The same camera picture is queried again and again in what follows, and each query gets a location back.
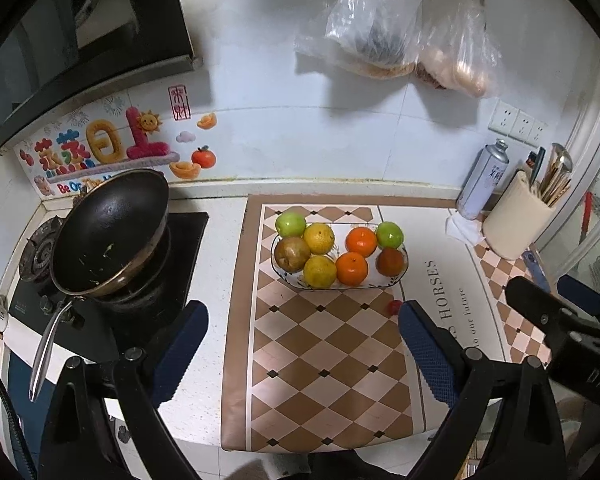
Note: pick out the plastic bag with dark contents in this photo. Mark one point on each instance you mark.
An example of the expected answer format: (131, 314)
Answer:
(375, 25)

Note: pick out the yellow citrus fruit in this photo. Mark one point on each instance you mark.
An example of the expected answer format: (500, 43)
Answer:
(319, 238)
(320, 271)

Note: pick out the plastic bag of eggs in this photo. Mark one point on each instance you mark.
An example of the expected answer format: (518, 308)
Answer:
(460, 55)

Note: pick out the white tissue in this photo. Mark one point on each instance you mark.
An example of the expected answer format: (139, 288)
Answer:
(462, 230)

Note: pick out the colourful lettered wall sticker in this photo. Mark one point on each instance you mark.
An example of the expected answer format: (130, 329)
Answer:
(100, 147)

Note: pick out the bundle of chopsticks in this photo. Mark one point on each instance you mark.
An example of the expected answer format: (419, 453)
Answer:
(555, 191)

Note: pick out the blue cabinet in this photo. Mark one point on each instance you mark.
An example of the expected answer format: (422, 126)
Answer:
(20, 390)

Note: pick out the white wall socket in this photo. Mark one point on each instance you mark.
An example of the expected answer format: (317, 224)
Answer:
(523, 124)
(502, 115)
(539, 132)

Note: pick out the checkered table mat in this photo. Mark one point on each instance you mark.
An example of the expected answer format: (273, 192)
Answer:
(320, 360)

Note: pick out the orange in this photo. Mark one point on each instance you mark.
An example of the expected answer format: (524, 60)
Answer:
(362, 241)
(352, 267)

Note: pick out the red-brown round fruit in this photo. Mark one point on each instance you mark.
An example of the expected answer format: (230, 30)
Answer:
(391, 261)

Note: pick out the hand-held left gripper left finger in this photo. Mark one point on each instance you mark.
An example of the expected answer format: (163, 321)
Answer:
(180, 355)

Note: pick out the blue phone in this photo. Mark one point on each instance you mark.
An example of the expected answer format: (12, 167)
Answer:
(535, 270)

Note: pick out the red seal wall sticker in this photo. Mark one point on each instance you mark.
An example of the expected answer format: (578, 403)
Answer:
(176, 102)

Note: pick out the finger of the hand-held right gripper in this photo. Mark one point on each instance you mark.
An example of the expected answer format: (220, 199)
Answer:
(582, 295)
(540, 305)

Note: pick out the black pot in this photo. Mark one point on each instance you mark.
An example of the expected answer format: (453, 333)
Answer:
(147, 280)

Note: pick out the orange fruit wall sticker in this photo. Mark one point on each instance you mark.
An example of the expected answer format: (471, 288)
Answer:
(204, 156)

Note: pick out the black range hood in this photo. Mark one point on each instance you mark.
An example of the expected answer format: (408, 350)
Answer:
(55, 35)

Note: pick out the floral oval plate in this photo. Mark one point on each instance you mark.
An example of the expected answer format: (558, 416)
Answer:
(295, 281)

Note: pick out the brown pear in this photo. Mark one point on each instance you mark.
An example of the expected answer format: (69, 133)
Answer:
(292, 253)

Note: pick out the grey spray can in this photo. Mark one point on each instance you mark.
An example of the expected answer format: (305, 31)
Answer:
(480, 185)

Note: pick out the cherry tomato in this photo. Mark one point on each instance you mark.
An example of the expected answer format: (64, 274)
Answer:
(394, 307)

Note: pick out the black frying pan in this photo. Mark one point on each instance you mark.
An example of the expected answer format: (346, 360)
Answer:
(105, 235)

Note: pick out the black gas stove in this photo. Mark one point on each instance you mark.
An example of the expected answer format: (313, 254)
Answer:
(187, 250)

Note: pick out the green apple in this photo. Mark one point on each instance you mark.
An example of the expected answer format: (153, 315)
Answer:
(389, 234)
(290, 224)

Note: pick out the cream utensil holder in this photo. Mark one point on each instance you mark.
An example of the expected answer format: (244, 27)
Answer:
(515, 220)

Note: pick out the gold ingot wall sticker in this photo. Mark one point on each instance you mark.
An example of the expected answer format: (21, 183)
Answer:
(207, 121)
(186, 169)

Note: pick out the cloud wall sticker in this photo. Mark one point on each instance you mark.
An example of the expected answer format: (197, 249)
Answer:
(185, 136)

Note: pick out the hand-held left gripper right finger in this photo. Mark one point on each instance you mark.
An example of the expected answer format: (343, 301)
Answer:
(427, 350)

